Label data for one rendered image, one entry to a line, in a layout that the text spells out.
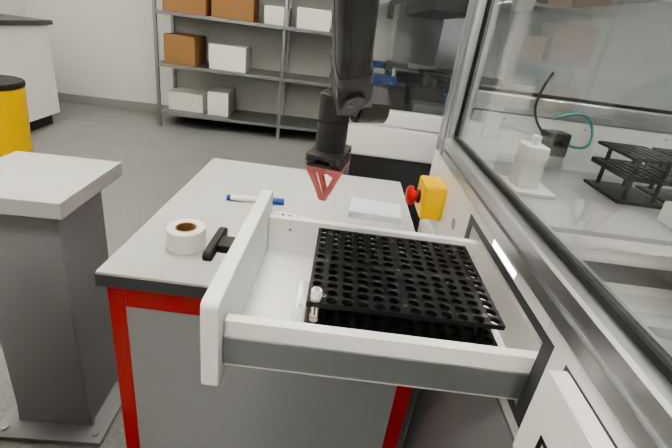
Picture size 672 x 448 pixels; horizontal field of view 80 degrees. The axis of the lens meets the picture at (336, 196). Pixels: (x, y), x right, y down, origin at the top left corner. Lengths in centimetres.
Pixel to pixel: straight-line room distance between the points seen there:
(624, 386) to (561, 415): 6
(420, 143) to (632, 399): 104
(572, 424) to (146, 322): 66
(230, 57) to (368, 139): 309
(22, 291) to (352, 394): 85
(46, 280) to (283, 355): 86
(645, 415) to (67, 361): 127
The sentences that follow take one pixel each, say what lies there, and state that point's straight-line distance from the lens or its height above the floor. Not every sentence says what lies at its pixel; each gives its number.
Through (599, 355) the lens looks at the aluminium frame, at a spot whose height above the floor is 96.
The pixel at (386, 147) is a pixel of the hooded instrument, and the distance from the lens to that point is 131.
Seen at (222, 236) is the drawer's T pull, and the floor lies 91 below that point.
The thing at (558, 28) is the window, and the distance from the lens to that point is 59.
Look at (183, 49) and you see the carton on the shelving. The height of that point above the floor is 76.
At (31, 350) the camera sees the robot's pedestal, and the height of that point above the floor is 29.
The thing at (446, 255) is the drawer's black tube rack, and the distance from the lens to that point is 60.
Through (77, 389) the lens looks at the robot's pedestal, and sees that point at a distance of 144.
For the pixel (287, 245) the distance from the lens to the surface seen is 66.
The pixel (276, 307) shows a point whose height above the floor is 84.
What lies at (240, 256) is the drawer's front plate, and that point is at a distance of 48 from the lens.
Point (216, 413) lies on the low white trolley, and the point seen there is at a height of 44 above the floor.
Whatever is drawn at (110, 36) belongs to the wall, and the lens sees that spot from 516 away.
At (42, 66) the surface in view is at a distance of 445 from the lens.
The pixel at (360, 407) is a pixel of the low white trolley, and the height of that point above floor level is 51.
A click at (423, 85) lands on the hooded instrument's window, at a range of 130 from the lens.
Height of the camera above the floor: 118
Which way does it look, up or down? 23 degrees down
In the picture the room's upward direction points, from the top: 8 degrees clockwise
